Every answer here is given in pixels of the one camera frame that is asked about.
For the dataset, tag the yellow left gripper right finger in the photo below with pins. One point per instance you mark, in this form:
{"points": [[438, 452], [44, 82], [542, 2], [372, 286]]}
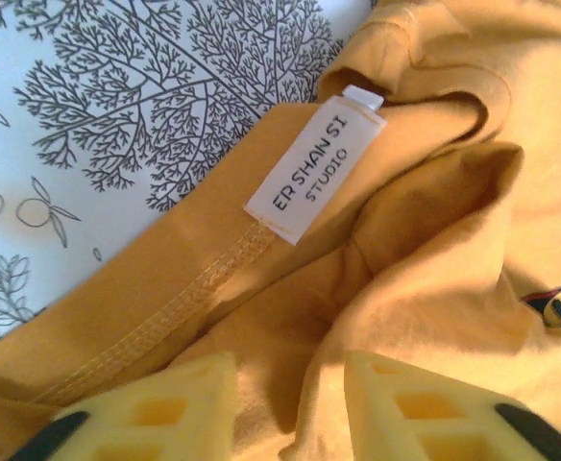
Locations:
{"points": [[405, 422]]}

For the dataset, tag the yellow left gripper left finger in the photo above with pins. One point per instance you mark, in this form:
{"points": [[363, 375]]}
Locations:
{"points": [[175, 432]]}

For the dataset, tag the yellow printed t-shirt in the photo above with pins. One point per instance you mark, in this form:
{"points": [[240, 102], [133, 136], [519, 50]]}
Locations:
{"points": [[405, 240]]}

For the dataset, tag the floral patterned table cover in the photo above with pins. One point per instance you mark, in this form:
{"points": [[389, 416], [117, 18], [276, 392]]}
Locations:
{"points": [[69, 144]]}

